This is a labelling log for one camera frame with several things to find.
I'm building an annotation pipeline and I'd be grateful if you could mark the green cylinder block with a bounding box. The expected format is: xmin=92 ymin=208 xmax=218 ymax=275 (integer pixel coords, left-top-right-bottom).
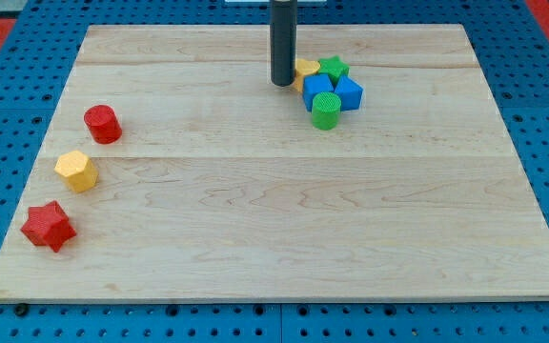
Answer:
xmin=311 ymin=92 xmax=342 ymax=131

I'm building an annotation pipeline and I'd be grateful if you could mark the blue cube block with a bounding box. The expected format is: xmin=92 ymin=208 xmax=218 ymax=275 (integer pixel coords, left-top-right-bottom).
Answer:
xmin=302 ymin=74 xmax=334 ymax=111

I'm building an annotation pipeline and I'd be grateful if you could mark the light wooden board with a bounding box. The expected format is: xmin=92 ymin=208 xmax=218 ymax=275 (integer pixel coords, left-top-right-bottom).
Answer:
xmin=0 ymin=24 xmax=549 ymax=304

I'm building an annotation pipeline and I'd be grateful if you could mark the blue triangle block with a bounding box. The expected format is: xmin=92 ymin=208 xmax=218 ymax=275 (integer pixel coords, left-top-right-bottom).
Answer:
xmin=335 ymin=75 xmax=363 ymax=111

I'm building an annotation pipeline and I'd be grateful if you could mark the yellow heart block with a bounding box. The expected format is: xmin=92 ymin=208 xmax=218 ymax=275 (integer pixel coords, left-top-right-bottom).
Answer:
xmin=292 ymin=58 xmax=320 ymax=93

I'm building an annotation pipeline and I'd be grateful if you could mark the green star block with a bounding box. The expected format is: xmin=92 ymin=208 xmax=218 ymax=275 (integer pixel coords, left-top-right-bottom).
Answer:
xmin=318 ymin=55 xmax=350 ymax=86

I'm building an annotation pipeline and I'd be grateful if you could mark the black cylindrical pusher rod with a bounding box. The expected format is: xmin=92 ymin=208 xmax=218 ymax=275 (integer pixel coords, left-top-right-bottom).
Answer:
xmin=270 ymin=0 xmax=297 ymax=87

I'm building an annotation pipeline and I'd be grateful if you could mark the red cylinder block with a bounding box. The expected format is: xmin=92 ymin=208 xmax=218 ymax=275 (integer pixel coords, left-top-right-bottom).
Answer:
xmin=84 ymin=105 xmax=122 ymax=144

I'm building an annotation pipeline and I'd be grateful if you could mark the yellow hexagon block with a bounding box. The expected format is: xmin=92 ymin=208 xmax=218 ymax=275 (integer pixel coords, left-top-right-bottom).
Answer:
xmin=54 ymin=151 xmax=98 ymax=192

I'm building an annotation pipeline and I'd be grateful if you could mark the red star block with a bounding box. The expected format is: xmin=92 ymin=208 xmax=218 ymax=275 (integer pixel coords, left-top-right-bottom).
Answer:
xmin=20 ymin=200 xmax=77 ymax=253

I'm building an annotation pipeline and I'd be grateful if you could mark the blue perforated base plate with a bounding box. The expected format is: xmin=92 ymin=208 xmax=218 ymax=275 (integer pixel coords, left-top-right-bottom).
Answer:
xmin=0 ymin=0 xmax=549 ymax=342

